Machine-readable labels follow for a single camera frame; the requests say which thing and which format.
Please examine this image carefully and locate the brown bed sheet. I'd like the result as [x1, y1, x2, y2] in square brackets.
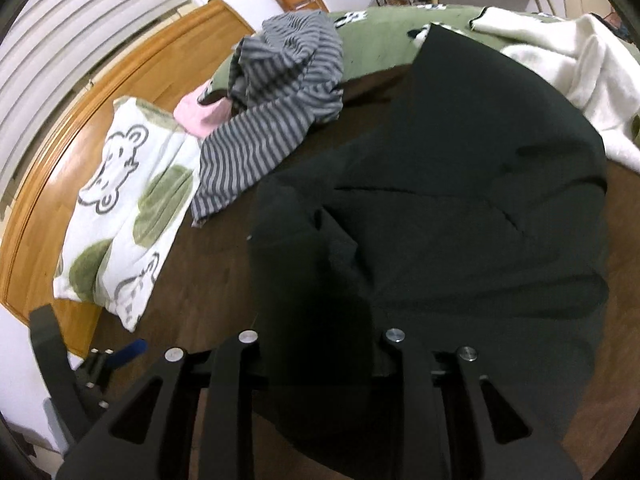
[107, 66, 639, 479]

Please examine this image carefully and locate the frog print pillow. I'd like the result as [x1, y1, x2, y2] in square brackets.
[53, 96, 201, 332]

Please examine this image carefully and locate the black sweater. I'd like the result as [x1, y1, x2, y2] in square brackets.
[248, 26, 608, 479]

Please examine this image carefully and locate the wooden headboard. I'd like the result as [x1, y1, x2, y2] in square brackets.
[1, 0, 253, 356]

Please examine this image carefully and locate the pink cloth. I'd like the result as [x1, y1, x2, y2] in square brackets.
[172, 84, 232, 139]

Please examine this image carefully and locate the white fleece blanket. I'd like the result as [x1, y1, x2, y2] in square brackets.
[470, 6, 639, 172]

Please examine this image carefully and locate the white radiator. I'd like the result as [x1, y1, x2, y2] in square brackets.
[1, 0, 190, 190]

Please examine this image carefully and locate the grey striped shirt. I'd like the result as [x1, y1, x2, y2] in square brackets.
[191, 10, 344, 226]

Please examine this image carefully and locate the green patterned blanket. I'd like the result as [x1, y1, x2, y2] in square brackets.
[198, 4, 520, 105]

